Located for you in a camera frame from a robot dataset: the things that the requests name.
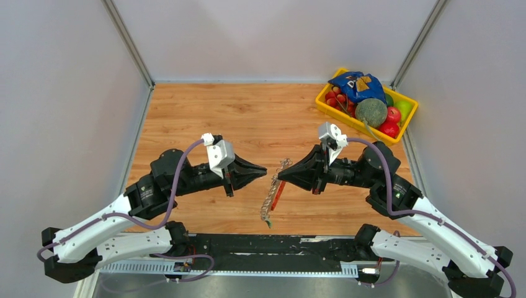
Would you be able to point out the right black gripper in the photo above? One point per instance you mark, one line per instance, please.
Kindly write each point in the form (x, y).
(308, 173)

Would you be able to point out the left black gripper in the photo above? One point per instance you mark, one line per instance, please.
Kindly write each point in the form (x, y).
(241, 172)

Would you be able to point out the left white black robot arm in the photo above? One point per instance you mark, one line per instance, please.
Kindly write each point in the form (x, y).
(80, 250)

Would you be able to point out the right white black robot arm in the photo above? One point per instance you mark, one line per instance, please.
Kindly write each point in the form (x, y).
(469, 267)

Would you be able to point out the yellow plastic bin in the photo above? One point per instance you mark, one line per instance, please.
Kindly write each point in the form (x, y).
(353, 122)

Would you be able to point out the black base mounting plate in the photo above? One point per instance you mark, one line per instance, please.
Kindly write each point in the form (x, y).
(283, 253)

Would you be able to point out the red cherry tomatoes bunch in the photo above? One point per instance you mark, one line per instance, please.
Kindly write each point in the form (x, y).
(337, 99)

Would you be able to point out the green round melon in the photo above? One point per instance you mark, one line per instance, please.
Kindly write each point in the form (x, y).
(372, 112)

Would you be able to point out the red apple lower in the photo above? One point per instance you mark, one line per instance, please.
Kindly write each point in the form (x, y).
(389, 129)

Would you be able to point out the red apple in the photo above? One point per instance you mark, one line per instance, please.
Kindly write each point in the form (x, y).
(389, 129)
(393, 115)

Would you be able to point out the blue chips bag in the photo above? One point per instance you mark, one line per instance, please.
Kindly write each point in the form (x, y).
(358, 86)

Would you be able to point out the red apple upper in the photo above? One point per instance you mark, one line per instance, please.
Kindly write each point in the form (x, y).
(393, 115)

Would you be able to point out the dark green fruit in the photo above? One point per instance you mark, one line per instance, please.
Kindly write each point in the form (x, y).
(389, 100)

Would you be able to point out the light green apple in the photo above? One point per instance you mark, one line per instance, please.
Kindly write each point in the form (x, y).
(404, 108)

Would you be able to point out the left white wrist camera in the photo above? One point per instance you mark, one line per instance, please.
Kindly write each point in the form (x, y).
(220, 153)

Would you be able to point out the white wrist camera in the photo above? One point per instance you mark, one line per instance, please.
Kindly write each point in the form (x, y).
(332, 139)
(220, 153)

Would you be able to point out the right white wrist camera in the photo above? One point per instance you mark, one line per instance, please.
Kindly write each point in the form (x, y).
(332, 139)

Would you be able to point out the white slotted cable duct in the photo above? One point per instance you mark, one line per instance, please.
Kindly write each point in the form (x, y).
(346, 270)

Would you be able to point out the aluminium frame rail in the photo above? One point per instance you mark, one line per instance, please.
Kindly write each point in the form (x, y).
(386, 278)

